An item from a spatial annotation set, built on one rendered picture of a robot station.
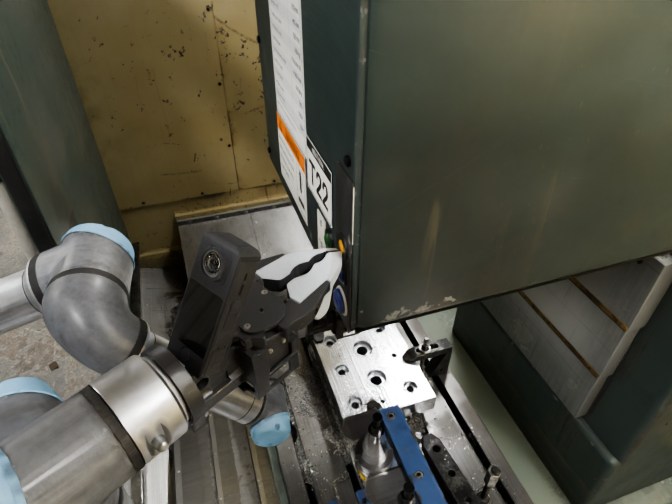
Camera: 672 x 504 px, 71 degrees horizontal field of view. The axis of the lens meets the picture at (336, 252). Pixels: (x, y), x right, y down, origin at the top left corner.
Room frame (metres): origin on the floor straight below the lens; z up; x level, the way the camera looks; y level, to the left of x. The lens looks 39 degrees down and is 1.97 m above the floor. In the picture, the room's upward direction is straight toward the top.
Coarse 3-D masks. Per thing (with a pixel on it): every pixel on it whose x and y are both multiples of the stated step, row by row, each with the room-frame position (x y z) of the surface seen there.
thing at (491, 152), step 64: (256, 0) 0.76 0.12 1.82; (320, 0) 0.46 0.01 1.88; (384, 0) 0.37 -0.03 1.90; (448, 0) 0.38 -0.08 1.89; (512, 0) 0.40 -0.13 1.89; (576, 0) 0.42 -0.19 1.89; (640, 0) 0.44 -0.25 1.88; (320, 64) 0.46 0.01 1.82; (384, 64) 0.37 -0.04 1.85; (448, 64) 0.38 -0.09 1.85; (512, 64) 0.40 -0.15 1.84; (576, 64) 0.42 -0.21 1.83; (640, 64) 0.45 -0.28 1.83; (320, 128) 0.47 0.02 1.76; (384, 128) 0.37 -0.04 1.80; (448, 128) 0.39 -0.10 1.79; (512, 128) 0.41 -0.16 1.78; (576, 128) 0.43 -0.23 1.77; (640, 128) 0.46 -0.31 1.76; (384, 192) 0.37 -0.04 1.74; (448, 192) 0.39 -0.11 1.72; (512, 192) 0.41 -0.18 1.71; (576, 192) 0.44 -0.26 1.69; (640, 192) 0.47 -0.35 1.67; (384, 256) 0.37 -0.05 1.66; (448, 256) 0.40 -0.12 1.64; (512, 256) 0.42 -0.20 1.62; (576, 256) 0.45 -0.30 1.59; (640, 256) 0.49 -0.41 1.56; (384, 320) 0.37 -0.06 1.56
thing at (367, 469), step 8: (360, 440) 0.42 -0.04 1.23; (360, 448) 0.40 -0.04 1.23; (392, 448) 0.40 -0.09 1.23; (360, 456) 0.39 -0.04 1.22; (392, 456) 0.39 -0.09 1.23; (368, 464) 0.38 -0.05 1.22; (384, 464) 0.38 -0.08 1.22; (360, 472) 0.38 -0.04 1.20; (368, 472) 0.37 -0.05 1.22; (376, 472) 0.37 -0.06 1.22
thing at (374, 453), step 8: (368, 432) 0.39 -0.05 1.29; (384, 432) 0.39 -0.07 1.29; (368, 440) 0.39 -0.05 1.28; (376, 440) 0.38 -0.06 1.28; (384, 440) 0.39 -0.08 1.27; (368, 448) 0.38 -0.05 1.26; (376, 448) 0.38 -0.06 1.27; (384, 448) 0.39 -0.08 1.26; (368, 456) 0.38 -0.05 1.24; (376, 456) 0.38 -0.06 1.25; (384, 456) 0.38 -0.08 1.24; (376, 464) 0.38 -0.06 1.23
